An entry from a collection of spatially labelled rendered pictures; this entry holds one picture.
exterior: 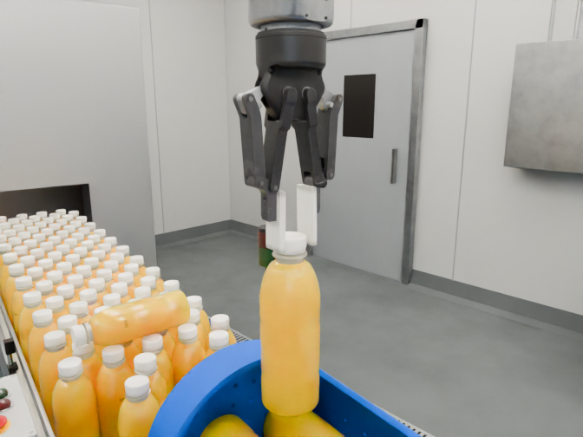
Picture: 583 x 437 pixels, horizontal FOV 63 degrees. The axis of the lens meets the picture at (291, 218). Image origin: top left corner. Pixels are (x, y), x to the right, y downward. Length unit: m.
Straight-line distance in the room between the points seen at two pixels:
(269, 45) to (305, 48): 0.04
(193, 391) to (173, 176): 4.93
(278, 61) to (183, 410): 0.43
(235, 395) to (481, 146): 3.37
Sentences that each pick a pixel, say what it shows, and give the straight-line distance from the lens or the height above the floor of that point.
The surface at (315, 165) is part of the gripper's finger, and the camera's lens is 0.54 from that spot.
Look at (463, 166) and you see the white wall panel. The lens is 3.97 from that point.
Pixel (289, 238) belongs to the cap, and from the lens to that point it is 0.54.
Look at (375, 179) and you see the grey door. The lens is 4.36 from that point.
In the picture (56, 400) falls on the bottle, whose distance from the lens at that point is 0.98.
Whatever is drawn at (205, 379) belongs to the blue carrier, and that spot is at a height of 1.22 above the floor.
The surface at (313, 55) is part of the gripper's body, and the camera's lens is 0.50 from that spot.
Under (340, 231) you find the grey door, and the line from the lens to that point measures 4.70.
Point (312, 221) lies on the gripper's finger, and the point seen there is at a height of 1.43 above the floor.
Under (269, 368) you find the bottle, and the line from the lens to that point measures 0.59.
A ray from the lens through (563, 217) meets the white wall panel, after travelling 3.76.
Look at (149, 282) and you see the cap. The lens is 1.30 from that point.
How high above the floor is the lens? 1.56
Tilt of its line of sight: 13 degrees down
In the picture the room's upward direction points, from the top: straight up
